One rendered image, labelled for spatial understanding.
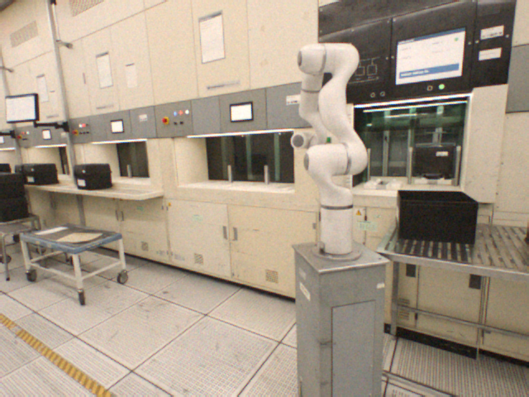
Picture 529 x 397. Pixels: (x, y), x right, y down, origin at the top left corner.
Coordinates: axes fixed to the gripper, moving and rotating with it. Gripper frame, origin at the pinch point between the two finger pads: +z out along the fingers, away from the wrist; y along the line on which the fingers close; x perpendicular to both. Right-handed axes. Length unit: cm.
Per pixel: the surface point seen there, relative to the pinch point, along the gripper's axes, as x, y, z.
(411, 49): 43, 43, 12
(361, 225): -52, 21, 12
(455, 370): -120, 72, -2
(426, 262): -45, 58, -50
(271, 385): -120, -5, -58
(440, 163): -19, 59, 64
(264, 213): -52, -48, 12
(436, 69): 31, 55, 12
